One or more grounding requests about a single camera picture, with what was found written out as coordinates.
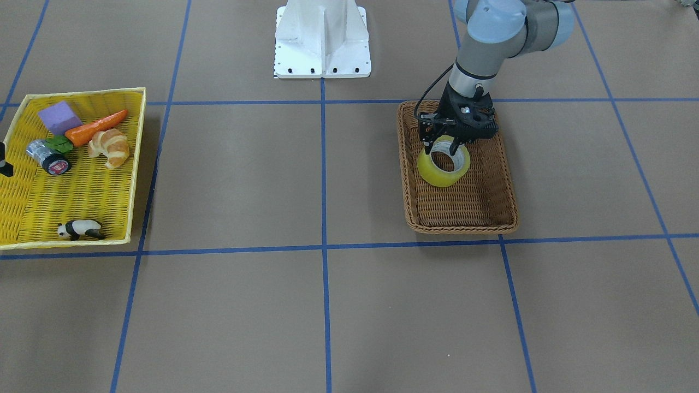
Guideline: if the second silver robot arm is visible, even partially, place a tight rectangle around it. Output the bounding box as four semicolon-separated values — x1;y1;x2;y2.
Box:
413;1;574;155

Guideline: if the purple foam block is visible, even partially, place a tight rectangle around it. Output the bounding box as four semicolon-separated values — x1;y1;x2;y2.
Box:
38;100;83;136

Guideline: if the orange toy carrot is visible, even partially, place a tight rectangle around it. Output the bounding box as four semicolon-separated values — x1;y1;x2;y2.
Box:
63;109;129;147

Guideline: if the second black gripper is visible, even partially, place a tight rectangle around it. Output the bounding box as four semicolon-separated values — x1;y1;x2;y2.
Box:
419;85;499;156

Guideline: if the yellow tape roll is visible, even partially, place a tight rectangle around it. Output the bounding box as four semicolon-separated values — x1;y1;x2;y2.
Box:
417;136;471;188

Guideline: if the brown wicker basket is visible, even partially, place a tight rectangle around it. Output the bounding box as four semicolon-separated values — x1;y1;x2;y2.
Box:
396;100;520;235

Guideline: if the toy panda figure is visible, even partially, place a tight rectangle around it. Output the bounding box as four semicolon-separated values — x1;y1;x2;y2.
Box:
57;219;106;241

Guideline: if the toy croissant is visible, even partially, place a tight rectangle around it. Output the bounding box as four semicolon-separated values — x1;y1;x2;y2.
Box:
87;128;130;170

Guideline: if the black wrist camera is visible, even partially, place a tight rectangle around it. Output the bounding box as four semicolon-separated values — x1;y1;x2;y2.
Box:
0;142;14;177

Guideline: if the yellow woven basket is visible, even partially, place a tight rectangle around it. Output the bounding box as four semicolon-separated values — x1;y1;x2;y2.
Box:
1;87;147;249

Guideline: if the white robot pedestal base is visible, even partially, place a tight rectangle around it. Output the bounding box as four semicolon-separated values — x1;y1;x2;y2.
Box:
273;1;372;79

